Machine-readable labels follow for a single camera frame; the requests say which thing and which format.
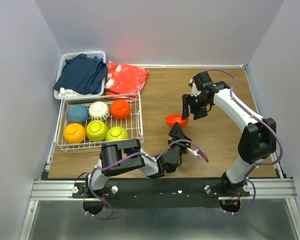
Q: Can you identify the orange bowl front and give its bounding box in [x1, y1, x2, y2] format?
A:
[165, 114, 189, 129]

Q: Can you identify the lime green bowl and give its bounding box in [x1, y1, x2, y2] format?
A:
[105, 126, 129, 141]
[86, 120, 109, 142]

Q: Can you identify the yellow orange bowl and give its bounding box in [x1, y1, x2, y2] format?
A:
[63, 123, 86, 144]

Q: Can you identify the red white tie-dye towel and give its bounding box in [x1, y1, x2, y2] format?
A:
[104, 61, 150, 99]

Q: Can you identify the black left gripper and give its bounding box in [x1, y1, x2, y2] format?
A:
[167, 123, 191, 157]

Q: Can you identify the white plastic basket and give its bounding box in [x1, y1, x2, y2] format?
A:
[53, 50, 108, 100]

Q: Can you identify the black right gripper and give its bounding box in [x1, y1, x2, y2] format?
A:
[180, 93, 210, 121]

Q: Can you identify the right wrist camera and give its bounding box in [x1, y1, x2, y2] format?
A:
[188, 79, 201, 97]

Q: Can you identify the white blue patterned bowl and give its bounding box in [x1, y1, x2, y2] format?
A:
[88, 101, 110, 121]

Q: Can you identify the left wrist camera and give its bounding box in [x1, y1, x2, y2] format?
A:
[186, 147, 205, 159]

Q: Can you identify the dark blue denim cloth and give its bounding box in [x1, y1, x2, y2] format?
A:
[53, 53, 108, 95]

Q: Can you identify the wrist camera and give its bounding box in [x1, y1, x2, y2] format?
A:
[186, 147, 205, 159]
[188, 79, 201, 97]

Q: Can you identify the white wire dish rack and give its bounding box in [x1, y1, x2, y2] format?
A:
[54, 93, 144, 151]

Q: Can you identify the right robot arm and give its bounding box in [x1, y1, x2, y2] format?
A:
[181, 71, 277, 196]

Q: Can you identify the white cloth bag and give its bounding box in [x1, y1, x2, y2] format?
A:
[58, 87, 80, 98]

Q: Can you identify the aluminium frame rail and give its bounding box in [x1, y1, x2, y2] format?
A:
[19, 178, 300, 240]

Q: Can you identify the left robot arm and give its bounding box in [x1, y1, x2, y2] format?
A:
[83, 123, 191, 198]

